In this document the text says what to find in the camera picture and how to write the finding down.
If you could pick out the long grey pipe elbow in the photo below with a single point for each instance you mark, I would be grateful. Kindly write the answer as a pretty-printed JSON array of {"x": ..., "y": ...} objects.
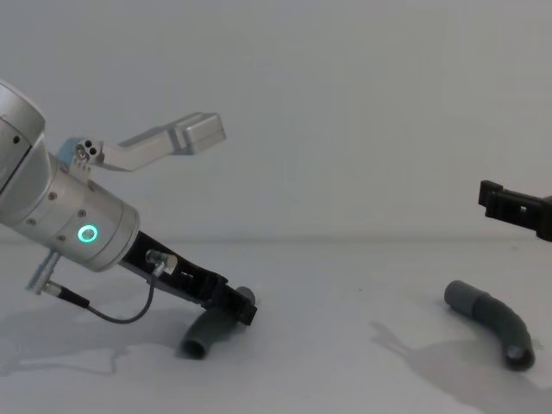
[{"x": 500, "y": 315}]

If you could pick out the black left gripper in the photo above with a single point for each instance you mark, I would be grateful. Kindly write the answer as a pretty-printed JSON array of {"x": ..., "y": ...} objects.
[{"x": 190, "y": 276}]

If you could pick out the white table cloth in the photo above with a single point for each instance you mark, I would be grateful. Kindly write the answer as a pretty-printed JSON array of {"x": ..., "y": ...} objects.
[{"x": 328, "y": 336}]

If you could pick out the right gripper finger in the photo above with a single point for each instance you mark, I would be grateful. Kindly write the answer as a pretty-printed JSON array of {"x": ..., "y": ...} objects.
[{"x": 513, "y": 207}]

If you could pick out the short grey pipe elbow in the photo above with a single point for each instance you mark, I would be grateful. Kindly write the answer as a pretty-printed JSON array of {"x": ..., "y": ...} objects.
[{"x": 199, "y": 338}]

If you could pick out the white curtain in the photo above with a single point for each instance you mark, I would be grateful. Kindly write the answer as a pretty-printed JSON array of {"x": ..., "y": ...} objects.
[{"x": 328, "y": 108}]

